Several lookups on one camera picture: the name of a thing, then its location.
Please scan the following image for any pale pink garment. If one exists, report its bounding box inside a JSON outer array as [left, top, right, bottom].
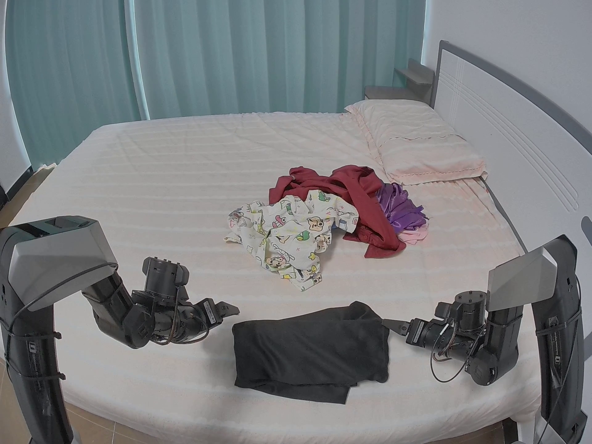
[[398, 226, 429, 247]]

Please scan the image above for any grey bedside table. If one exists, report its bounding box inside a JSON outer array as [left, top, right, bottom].
[[364, 58, 436, 106]]

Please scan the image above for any black cable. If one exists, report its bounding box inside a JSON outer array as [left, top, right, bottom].
[[430, 340, 469, 384], [4, 261, 119, 374], [541, 276, 584, 439]]

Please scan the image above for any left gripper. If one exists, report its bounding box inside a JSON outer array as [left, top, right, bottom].
[[178, 298, 241, 337]]

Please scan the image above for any black T-shirt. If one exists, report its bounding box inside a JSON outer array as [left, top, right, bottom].
[[231, 300, 392, 405]]

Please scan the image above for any bed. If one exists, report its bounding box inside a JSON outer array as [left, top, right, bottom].
[[0, 40, 592, 438]]

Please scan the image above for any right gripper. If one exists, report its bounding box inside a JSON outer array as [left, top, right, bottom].
[[381, 317, 441, 349]]

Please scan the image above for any dark red garment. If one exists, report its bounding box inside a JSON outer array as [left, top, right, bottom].
[[269, 166, 407, 259]]

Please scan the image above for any blue-green curtain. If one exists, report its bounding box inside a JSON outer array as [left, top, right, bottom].
[[125, 0, 429, 115], [5, 0, 151, 168]]

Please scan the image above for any pale pink pillow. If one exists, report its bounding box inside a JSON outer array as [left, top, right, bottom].
[[344, 100, 489, 187]]

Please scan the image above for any purple garment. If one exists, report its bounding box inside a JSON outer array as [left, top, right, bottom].
[[376, 183, 431, 233]]

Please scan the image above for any white printed pyjama top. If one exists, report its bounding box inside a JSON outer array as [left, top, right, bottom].
[[225, 190, 360, 294]]

